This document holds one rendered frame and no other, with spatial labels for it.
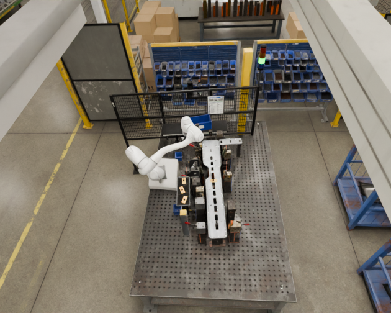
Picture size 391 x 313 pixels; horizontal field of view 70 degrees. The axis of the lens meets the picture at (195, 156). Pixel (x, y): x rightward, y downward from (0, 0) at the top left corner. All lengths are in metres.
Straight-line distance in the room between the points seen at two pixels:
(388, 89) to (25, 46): 0.74
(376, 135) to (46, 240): 4.44
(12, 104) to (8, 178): 4.99
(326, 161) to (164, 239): 3.03
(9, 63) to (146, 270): 2.67
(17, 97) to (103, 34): 3.93
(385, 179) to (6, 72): 0.73
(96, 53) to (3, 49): 4.07
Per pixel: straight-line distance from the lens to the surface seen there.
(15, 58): 0.78
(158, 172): 3.28
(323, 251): 4.17
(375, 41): 0.55
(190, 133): 2.61
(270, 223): 3.36
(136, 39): 6.21
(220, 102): 3.73
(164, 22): 7.28
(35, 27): 0.87
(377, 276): 4.10
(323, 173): 4.90
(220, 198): 3.11
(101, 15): 6.82
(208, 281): 3.05
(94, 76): 5.11
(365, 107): 0.49
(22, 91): 0.78
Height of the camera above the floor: 3.62
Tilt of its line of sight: 48 degrees down
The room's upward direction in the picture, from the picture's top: 5 degrees counter-clockwise
